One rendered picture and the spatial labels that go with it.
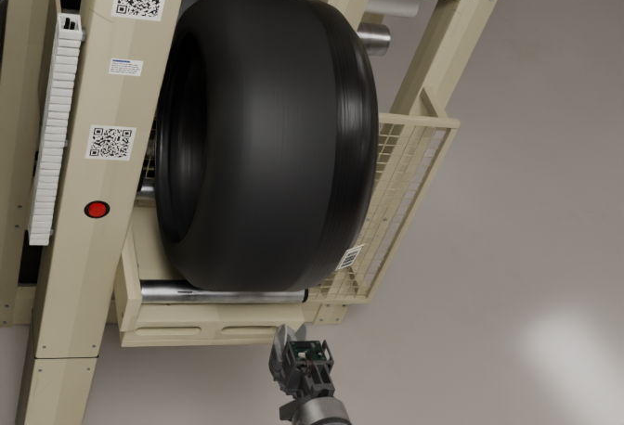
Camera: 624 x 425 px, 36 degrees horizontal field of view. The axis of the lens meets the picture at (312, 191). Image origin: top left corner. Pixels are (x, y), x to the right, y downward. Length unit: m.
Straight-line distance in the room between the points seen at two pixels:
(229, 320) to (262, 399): 1.02
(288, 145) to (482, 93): 3.05
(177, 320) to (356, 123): 0.55
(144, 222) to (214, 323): 0.34
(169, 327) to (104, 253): 0.20
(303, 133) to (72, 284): 0.60
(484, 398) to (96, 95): 1.97
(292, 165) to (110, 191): 0.36
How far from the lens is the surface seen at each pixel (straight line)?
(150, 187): 2.03
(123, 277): 1.82
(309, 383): 1.59
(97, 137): 1.64
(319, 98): 1.57
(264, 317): 1.93
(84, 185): 1.72
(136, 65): 1.55
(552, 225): 3.99
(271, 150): 1.53
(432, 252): 3.57
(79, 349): 2.07
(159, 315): 1.87
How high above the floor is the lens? 2.29
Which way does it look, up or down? 40 degrees down
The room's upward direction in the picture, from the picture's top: 22 degrees clockwise
